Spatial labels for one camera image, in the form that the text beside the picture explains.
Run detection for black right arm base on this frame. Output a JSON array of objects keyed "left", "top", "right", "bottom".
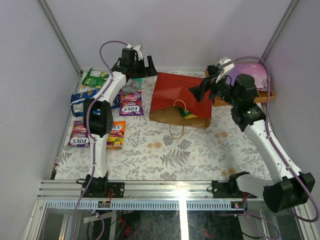
[{"left": 211, "top": 171, "right": 249, "bottom": 199}]

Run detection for blue grey cable duct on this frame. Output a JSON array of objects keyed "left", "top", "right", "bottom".
[{"left": 46, "top": 200, "right": 243, "bottom": 211}]

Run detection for orange wooden compartment tray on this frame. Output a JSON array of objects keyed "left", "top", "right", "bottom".
[{"left": 204, "top": 67, "right": 275, "bottom": 107}]

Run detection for green Fox's candy bag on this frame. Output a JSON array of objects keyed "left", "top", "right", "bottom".
[{"left": 81, "top": 68, "right": 110, "bottom": 89}]

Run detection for red brown paper bag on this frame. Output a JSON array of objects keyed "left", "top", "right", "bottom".
[{"left": 149, "top": 72, "right": 213, "bottom": 129}]

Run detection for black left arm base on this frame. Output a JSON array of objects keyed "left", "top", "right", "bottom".
[{"left": 83, "top": 176, "right": 125, "bottom": 199}]

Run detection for aluminium front rail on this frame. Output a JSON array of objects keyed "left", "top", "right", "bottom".
[{"left": 37, "top": 180, "right": 307, "bottom": 201}]

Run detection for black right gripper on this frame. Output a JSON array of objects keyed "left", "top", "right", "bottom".
[{"left": 189, "top": 70, "right": 240, "bottom": 107}]

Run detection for teal green snack packet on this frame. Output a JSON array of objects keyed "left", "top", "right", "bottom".
[{"left": 121, "top": 78, "right": 143, "bottom": 92}]

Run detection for purple princess print cloth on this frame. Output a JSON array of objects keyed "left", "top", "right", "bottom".
[{"left": 227, "top": 63, "right": 271, "bottom": 92}]

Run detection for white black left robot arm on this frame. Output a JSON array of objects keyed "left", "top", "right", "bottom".
[{"left": 83, "top": 45, "right": 158, "bottom": 198}]

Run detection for purple Fox's candy bag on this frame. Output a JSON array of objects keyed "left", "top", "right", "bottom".
[{"left": 67, "top": 120, "right": 90, "bottom": 147}]

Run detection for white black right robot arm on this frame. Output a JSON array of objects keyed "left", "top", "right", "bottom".
[{"left": 189, "top": 70, "right": 315, "bottom": 213}]

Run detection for orange Fox's candy bag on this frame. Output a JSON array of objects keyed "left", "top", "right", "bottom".
[{"left": 106, "top": 121, "right": 126, "bottom": 150}]

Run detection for blue white snack packet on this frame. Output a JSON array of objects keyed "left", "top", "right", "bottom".
[{"left": 70, "top": 88, "right": 121, "bottom": 118}]

